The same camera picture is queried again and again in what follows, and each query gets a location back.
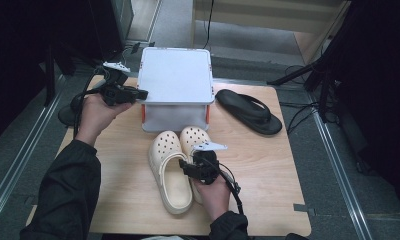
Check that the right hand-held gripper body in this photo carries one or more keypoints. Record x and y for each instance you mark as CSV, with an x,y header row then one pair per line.
x,y
208,166

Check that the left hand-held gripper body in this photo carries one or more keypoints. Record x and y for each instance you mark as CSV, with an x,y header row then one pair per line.
x,y
114,91

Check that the cream clog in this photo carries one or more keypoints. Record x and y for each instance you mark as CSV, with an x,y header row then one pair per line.
x,y
193,136
174,190

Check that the white shoe rack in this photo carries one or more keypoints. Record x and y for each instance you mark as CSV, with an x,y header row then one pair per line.
x,y
174,76

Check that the black flip-flop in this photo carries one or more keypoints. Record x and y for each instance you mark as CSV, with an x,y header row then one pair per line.
x,y
66,115
231,100

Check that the person's left hand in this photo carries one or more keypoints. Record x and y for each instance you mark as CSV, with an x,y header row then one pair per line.
x,y
94,116

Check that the person's right hand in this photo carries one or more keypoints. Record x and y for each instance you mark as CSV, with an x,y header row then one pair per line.
x,y
214,200

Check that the black plug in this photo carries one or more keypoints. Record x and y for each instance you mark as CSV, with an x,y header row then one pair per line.
x,y
135,47

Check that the black metal stand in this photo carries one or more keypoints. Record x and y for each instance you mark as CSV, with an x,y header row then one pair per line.
x,y
49,83

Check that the dark cabinet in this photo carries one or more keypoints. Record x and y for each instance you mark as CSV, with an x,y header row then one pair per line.
x,y
121,16

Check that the dark curtain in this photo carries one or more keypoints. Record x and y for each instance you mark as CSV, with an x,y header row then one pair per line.
x,y
381,83
18,50

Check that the grey tape piece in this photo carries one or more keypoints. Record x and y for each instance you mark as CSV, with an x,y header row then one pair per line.
x,y
304,209
29,200

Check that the person's dark trouser leg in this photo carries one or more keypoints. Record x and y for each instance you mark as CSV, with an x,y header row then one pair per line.
x,y
296,237

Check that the black tripod stand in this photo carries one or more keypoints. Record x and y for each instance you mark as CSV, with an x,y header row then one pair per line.
x,y
294,75

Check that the beige wooden platform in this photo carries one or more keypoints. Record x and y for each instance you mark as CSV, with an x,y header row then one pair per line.
x,y
254,16

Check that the metal floor rail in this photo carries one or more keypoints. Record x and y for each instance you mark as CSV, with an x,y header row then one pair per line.
x,y
19,161
342,180

